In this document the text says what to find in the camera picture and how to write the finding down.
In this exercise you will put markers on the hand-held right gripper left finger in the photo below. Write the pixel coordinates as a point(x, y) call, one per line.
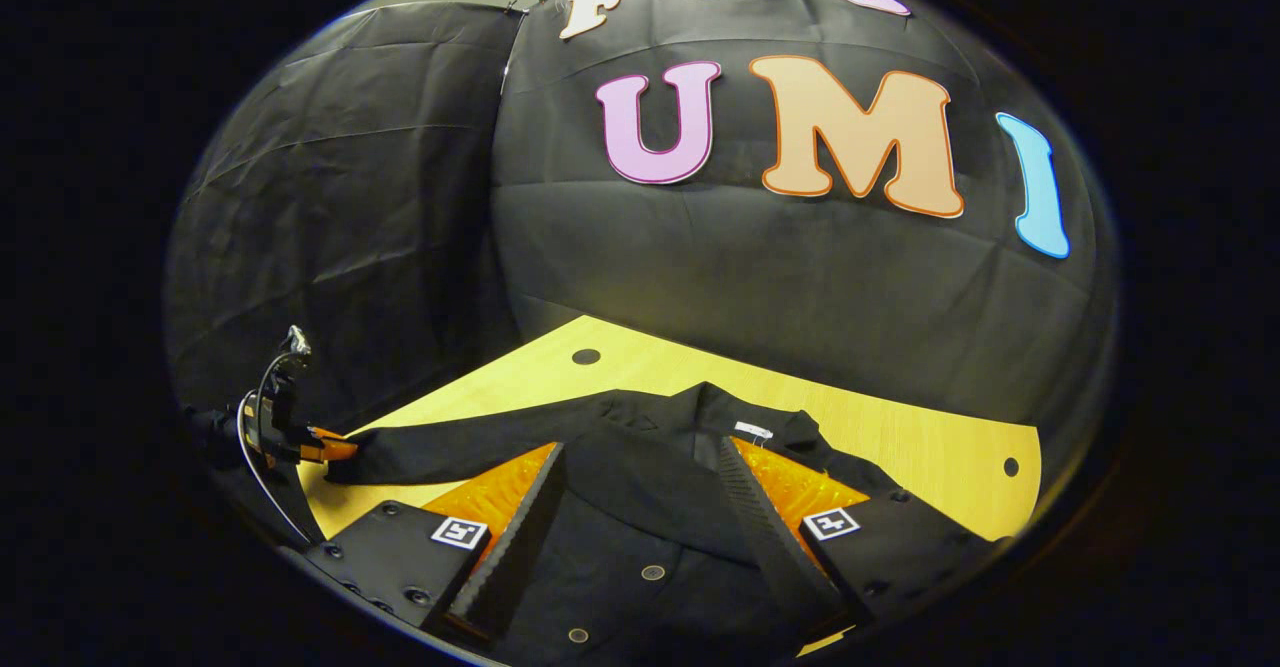
point(515, 537)

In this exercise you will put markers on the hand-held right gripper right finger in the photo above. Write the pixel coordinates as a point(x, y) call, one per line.
point(770, 537)

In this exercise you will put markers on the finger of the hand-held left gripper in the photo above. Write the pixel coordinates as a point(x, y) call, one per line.
point(332, 443)

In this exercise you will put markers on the black button shirt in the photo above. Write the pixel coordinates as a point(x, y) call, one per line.
point(610, 487)

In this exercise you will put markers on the black backdrop cloth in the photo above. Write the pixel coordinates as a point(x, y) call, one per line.
point(760, 287)

